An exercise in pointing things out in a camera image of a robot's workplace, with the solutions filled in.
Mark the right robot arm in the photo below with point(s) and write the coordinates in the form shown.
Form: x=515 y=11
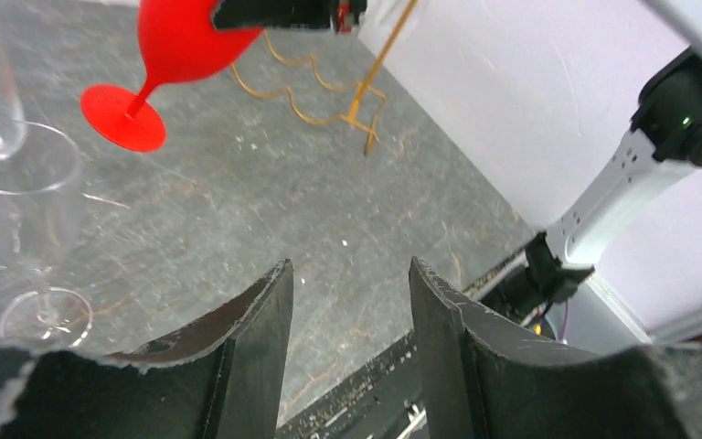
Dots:
x=580 y=113

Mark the gold wire glass rack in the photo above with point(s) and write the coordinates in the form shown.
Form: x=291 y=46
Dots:
x=360 y=88

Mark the red wine glass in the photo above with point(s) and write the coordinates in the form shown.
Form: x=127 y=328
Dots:
x=178 y=44

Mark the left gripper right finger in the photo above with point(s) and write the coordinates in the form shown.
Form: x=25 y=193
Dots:
x=485 y=377

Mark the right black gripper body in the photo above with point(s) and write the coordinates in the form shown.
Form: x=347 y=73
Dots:
x=346 y=15

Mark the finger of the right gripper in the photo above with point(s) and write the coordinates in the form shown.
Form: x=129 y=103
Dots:
x=281 y=14

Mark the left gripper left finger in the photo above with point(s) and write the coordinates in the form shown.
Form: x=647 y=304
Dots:
x=224 y=371

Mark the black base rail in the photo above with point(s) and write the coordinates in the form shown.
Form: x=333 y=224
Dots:
x=385 y=398

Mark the clear green-rimmed wine glass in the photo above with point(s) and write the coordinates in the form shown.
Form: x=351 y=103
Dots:
x=41 y=210

